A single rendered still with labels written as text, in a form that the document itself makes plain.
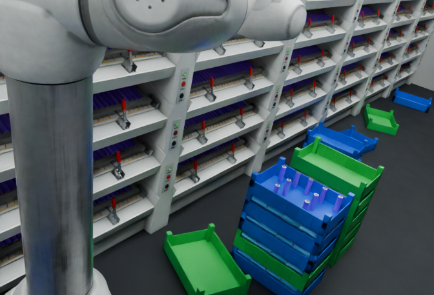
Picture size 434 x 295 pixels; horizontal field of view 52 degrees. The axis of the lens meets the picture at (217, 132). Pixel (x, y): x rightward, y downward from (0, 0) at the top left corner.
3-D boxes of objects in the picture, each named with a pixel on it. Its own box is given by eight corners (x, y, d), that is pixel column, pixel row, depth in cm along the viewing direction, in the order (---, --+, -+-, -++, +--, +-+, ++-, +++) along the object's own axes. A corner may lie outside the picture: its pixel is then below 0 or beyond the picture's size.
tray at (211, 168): (252, 159, 223) (265, 141, 215) (167, 204, 177) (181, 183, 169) (225, 132, 229) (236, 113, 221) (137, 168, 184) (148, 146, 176)
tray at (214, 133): (260, 126, 215) (274, 106, 207) (174, 164, 169) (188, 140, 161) (232, 99, 221) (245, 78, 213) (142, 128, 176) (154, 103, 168)
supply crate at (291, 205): (348, 213, 155) (355, 194, 151) (322, 237, 140) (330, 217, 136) (276, 173, 170) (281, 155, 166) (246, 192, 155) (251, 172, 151)
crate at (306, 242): (341, 230, 158) (348, 213, 155) (315, 256, 143) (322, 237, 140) (271, 190, 173) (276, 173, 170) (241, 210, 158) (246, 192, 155)
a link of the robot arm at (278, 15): (250, 38, 107) (258, -19, 104) (308, 46, 99) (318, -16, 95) (224, 36, 99) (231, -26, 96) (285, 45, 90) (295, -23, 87)
